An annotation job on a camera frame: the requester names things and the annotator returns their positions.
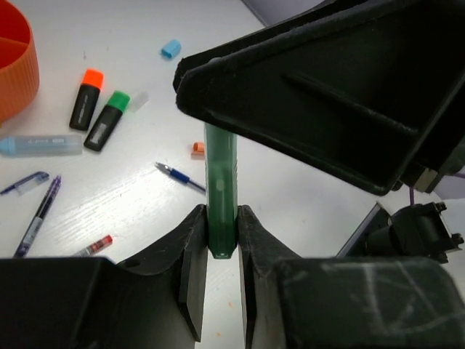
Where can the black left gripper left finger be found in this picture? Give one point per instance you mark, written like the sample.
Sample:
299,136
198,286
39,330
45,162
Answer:
153,299

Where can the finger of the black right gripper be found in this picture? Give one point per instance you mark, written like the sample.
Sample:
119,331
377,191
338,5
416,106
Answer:
352,88

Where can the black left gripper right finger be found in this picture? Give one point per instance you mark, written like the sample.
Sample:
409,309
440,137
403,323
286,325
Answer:
351,300

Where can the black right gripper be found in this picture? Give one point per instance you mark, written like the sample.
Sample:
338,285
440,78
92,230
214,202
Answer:
441,154

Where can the green translucent highlighter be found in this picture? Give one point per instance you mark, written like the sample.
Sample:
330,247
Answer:
221,190

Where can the red gel pen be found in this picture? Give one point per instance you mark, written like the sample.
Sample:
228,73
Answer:
95,247

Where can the blue ballpoint pen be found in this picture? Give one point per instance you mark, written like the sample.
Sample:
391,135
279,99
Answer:
183,178

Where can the purple gel pen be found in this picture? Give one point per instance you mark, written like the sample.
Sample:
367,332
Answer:
38,219

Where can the blue pen cap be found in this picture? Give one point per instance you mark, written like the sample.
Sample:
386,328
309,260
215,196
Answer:
27,183

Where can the black highlighter green cap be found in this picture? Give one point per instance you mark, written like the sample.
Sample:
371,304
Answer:
107,121

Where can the light blue highlighter cap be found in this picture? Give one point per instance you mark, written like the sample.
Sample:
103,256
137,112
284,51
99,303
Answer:
171,49

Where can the clear plastic pen cap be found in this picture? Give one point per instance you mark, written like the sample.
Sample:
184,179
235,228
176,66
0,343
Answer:
138,101

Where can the blue translucent highlighter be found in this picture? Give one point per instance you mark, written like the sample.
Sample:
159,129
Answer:
51,145

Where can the black highlighter orange cap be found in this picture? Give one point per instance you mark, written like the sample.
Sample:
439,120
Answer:
86,100

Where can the orange round divided organizer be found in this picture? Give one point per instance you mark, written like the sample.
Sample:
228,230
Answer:
19,64

